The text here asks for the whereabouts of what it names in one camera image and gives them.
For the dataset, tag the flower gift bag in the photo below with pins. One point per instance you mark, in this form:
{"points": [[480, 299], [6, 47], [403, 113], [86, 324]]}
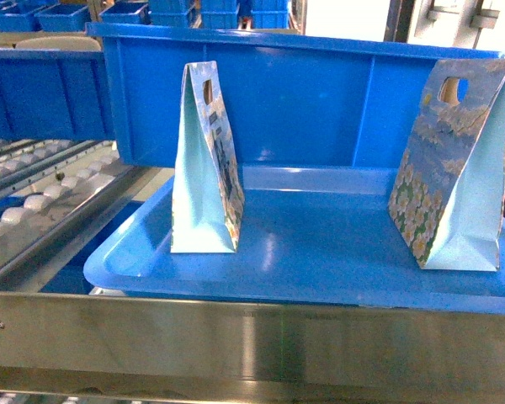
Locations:
{"points": [[208, 198], [448, 198]]}

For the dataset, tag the roller conveyor track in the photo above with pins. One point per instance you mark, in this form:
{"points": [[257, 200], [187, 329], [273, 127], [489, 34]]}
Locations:
{"points": [[58, 211]]}

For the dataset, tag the blue plastic tray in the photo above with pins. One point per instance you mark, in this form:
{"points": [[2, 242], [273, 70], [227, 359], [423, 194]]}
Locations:
{"points": [[309, 236]]}

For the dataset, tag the large blue plastic crate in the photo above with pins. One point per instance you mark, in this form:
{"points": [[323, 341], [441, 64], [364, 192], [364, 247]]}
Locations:
{"points": [[292, 100]]}

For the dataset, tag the blue crate at left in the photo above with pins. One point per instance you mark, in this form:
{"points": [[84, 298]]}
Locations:
{"points": [[54, 95]]}

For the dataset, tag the steel rack front rail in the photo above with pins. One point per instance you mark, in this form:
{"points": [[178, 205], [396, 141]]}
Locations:
{"points": [[201, 351]]}

